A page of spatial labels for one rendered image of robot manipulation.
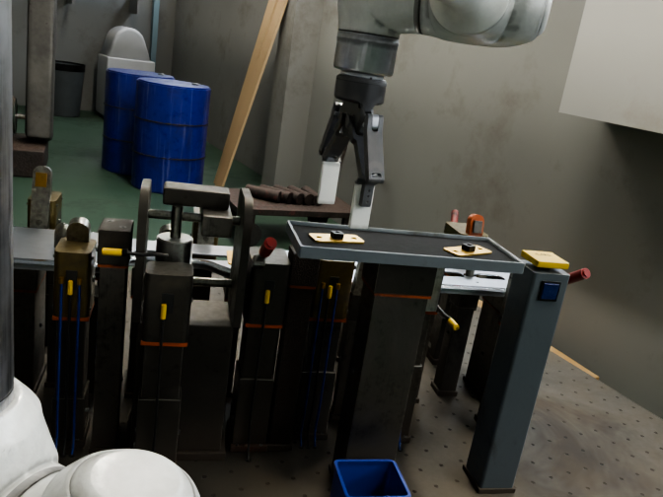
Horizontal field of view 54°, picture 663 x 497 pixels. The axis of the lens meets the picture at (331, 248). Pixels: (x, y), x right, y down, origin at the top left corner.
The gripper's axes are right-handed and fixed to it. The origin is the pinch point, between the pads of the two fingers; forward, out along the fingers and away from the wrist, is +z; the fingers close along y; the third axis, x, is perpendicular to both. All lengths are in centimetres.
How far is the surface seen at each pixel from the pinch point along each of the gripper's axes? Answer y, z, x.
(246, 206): 10.2, 3.2, 12.4
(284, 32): 507, -29, -147
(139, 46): 883, 17, -61
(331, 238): -0.4, 4.8, 1.0
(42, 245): 41, 21, 43
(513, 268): -11.4, 5.6, -26.2
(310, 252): -6.0, 5.4, 6.6
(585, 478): -9, 51, -58
